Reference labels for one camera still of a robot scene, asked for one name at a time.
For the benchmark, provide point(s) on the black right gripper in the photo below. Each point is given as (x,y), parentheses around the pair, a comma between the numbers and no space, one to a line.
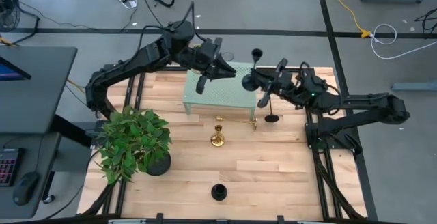
(285,84)

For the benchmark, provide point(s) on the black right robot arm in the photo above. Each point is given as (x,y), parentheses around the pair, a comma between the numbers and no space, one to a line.
(368,109)

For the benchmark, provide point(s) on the black computer mouse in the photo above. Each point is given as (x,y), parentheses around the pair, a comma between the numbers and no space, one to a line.
(25,188)

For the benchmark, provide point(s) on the green perforated metal shelf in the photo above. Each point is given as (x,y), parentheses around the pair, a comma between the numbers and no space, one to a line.
(232,94)

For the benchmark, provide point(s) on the computer screen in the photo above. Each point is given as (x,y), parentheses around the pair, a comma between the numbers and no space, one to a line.
(10,70)

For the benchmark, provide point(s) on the backlit keyboard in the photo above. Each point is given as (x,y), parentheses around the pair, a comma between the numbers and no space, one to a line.
(8,167)

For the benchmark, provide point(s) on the green plant in black pot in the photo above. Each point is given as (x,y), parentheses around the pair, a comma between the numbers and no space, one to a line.
(133,142)

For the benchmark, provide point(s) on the black aluminium rig frame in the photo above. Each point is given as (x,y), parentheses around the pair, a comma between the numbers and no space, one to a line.
(120,200)

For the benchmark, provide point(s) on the low grey desk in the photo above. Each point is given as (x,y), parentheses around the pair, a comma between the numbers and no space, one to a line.
(37,155)

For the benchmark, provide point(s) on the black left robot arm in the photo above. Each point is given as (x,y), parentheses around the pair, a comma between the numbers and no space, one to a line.
(136,60)

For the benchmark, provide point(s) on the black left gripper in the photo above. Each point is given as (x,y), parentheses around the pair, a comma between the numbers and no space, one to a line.
(203,58)

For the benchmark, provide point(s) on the black floor fan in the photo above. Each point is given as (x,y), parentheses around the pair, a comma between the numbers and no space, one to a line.
(8,12)

